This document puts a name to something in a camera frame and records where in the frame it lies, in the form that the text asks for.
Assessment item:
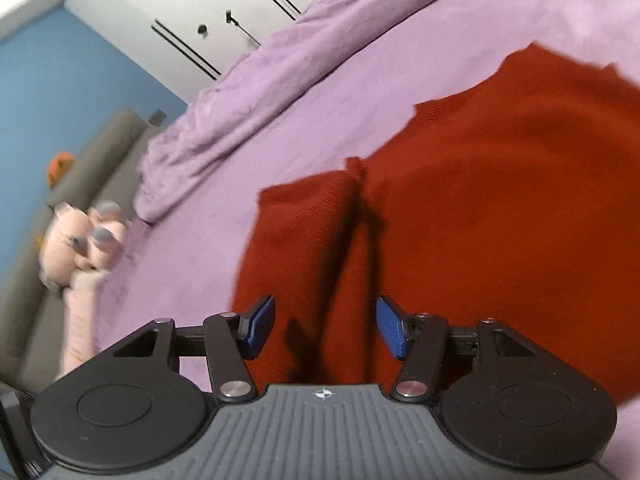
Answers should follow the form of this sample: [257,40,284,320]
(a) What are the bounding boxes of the purple duvet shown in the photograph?
[135,0,501,223]

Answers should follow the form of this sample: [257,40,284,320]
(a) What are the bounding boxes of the purple bed blanket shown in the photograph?
[95,0,640,391]

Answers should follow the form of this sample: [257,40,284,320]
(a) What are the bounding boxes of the grey upholstered headboard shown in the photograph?
[0,105,166,391]

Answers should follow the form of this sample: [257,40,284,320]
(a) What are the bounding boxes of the red knit cardigan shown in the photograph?
[232,42,640,406]

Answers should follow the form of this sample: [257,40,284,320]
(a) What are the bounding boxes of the pink plush toy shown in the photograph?
[39,200,128,381]

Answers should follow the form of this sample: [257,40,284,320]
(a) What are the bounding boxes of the white wardrobe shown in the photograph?
[65,0,351,106]

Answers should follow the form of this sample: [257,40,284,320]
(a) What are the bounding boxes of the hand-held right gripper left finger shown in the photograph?
[100,295,276,404]

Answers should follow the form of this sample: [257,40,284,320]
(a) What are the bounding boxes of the orange plush toy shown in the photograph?
[47,152,76,186]

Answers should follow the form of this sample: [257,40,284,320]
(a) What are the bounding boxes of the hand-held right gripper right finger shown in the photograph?
[376,295,546,404]

